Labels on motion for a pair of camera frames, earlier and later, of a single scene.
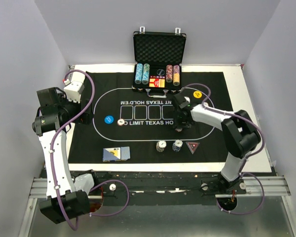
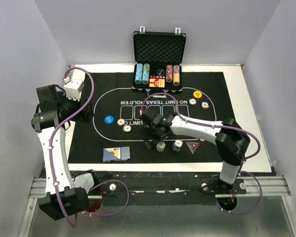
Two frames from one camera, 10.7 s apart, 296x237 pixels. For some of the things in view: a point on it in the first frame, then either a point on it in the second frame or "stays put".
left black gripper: [86, 117] stays put
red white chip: [120, 122] stays put
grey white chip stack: [161, 145] stays put
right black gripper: [176, 123] to [147, 130]
